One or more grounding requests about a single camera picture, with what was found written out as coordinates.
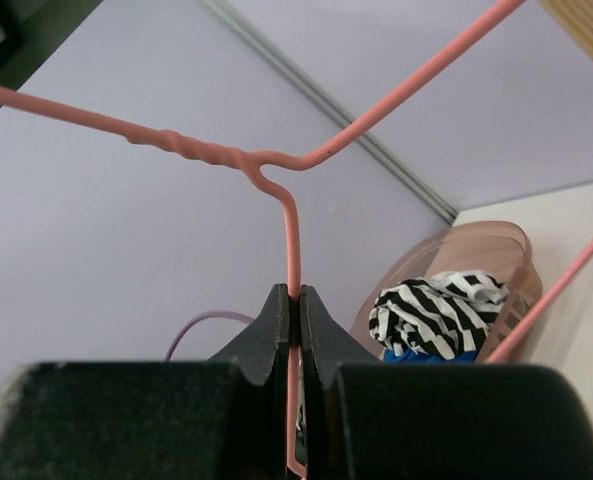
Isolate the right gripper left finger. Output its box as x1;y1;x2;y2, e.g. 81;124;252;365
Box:
211;284;290;479

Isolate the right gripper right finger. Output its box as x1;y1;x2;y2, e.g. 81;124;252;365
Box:
299;286;380;479

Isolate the blue tank top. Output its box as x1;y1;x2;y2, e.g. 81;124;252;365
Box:
383;350;478;364

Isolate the striped black white tank top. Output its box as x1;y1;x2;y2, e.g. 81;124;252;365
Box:
368;270;509;359

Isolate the pink plastic basket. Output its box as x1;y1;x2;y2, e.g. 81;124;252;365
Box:
350;221;543;363

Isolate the wooden clothes rack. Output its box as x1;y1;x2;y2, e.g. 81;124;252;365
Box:
539;0;593;62

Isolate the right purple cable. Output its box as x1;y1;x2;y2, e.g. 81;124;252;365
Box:
164;310;252;362

